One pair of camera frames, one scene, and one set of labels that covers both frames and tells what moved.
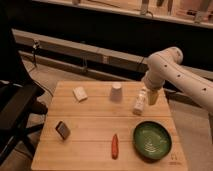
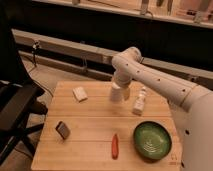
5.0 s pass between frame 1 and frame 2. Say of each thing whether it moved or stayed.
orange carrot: stayed
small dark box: stayed
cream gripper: moved
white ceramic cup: stayed
